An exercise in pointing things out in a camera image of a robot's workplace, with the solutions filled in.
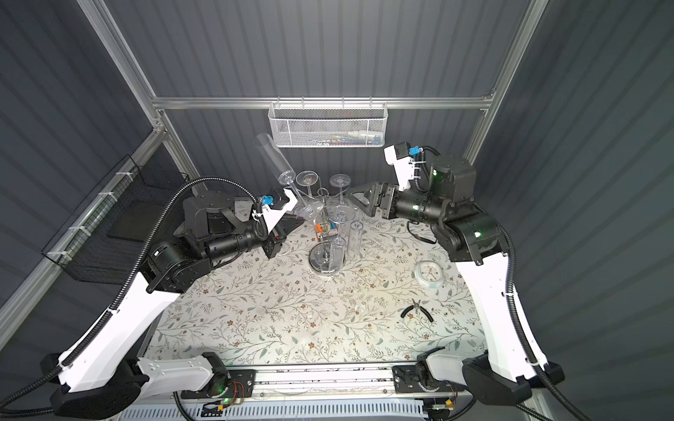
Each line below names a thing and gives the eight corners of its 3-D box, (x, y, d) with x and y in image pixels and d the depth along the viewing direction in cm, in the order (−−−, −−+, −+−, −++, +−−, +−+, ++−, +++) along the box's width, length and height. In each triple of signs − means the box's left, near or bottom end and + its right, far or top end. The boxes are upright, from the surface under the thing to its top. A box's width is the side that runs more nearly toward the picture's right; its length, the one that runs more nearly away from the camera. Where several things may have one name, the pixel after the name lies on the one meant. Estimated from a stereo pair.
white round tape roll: (416, 288, 94) (418, 283, 91) (412, 264, 100) (414, 260, 98) (443, 288, 94) (446, 283, 91) (437, 264, 100) (440, 259, 98)
